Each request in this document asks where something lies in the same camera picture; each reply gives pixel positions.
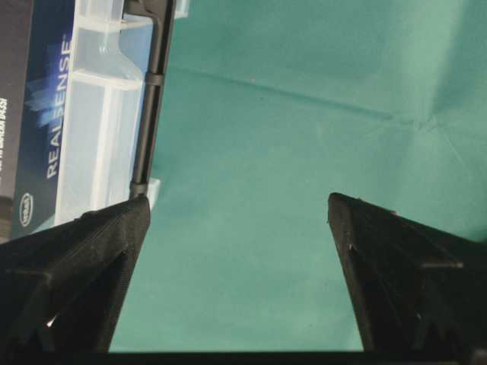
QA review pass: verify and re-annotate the clear plastic storage case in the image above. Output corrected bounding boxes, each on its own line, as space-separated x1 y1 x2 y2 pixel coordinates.
54 1 189 224

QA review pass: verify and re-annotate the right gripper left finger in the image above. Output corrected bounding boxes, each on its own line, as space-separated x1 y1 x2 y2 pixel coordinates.
1 196 151 352

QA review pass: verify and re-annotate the black case handle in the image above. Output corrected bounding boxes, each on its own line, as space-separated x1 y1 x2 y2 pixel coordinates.
124 0 176 198

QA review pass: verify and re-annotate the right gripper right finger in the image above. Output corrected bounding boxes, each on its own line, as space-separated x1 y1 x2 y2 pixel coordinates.
328 192 486 352

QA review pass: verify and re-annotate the black camera box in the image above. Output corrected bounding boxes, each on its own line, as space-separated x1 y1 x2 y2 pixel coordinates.
1 1 75 243

